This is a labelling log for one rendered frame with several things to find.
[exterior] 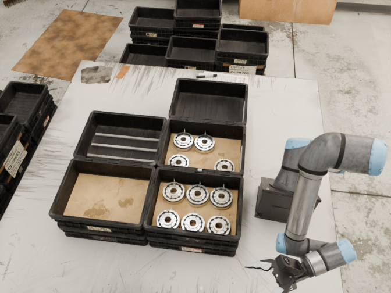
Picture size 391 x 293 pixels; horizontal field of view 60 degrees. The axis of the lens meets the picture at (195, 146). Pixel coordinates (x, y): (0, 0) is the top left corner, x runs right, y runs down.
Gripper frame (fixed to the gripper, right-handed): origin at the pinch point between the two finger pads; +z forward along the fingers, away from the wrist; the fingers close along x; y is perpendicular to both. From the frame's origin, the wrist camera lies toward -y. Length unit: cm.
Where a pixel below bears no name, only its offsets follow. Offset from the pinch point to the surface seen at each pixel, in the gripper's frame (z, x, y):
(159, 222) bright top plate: 26, 42, 7
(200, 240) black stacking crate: 13.0, 30.2, 13.5
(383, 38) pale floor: -226, 232, 129
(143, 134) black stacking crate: 23, 95, 3
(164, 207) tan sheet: 23, 51, 10
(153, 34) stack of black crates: -3, 243, 29
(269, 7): -132, 297, 80
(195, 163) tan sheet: 3, 70, 12
